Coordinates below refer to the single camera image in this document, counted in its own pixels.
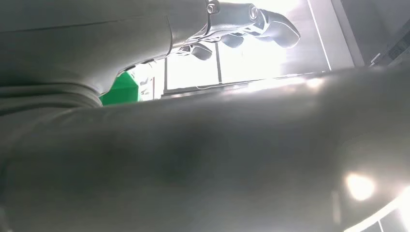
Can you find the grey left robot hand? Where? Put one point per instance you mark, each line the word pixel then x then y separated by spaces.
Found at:
pixel 224 153

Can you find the green plastic crate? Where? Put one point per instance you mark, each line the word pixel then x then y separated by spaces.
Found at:
pixel 120 91

